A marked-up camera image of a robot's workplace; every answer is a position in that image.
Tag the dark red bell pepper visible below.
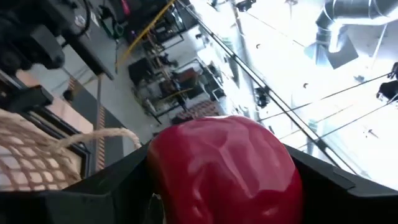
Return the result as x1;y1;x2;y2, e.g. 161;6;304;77
146;114;304;224

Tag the black aluminium table frame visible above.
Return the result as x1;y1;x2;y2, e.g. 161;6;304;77
0;83;93;166

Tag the black hanging camera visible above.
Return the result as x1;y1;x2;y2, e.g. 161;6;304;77
254;86;272;109

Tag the floral patterned cloth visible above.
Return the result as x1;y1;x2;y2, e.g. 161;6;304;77
172;100;220;124

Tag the woven wicker basket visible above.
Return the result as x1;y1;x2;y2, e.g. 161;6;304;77
0;108;142;192

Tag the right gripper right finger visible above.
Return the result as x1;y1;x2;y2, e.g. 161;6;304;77
284;144;398;224

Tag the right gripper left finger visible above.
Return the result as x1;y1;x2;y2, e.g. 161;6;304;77
0;142;165;224

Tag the black hazard-striped floor mat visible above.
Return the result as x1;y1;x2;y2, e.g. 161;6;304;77
67;76;125;175

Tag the yellow hose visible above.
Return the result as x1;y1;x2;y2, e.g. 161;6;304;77
114;0;177;69

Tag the silver ventilation duct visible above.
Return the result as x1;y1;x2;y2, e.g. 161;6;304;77
303;0;398;70

